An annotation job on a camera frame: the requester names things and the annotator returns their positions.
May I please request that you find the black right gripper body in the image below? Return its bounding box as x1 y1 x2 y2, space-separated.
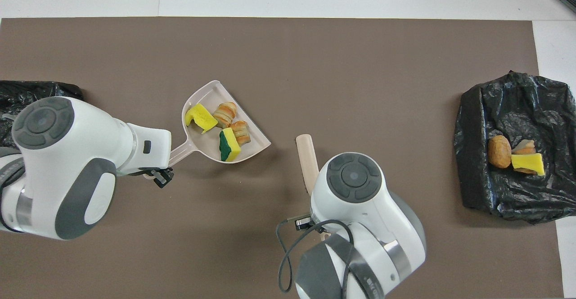
294 216 332 237

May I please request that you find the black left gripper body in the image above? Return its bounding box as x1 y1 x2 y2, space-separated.
135 167 174 177

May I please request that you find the beige plastic dustpan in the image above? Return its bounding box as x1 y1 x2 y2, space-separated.
167 80 272 168

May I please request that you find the beige brush with black bristles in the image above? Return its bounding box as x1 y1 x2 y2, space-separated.
295 134 320 195

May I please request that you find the notched yellow sponge piece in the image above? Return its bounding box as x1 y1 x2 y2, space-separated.
184 103 219 134

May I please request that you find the yellow sponge wedge piece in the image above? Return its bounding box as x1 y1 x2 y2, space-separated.
219 127 242 162

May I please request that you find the orange striped toy croissant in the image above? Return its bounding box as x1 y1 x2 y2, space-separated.
212 101 238 129
513 139 537 155

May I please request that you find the pale cream foam chunk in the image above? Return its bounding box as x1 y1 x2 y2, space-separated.
229 120 251 146

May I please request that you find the brown toy bread roll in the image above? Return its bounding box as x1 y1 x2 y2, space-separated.
488 135 513 169

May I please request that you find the green and yellow sponge piece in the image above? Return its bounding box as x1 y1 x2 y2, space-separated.
511 153 546 177

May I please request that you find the black bag lined bin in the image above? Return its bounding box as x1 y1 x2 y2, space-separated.
454 71 576 224
0 80 84 150

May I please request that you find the brown table mat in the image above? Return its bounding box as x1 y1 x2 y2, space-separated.
0 17 564 299

